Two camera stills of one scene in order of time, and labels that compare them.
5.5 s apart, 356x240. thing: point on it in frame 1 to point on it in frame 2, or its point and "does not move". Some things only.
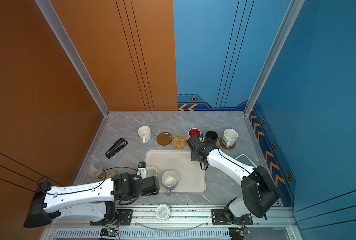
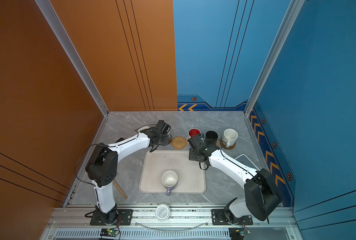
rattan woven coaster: (179, 142) does not move
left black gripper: (153, 194) to (166, 141)
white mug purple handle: (169, 179) does not move
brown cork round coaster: (225, 147) does not move
